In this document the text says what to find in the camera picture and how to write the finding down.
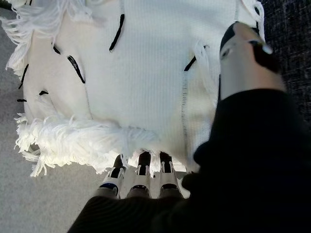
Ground white fringed cushion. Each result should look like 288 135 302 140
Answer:
0 0 267 178

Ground grey upholstered armchair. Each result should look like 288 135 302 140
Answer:
257 0 311 127

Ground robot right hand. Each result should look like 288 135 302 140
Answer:
67 21 311 233

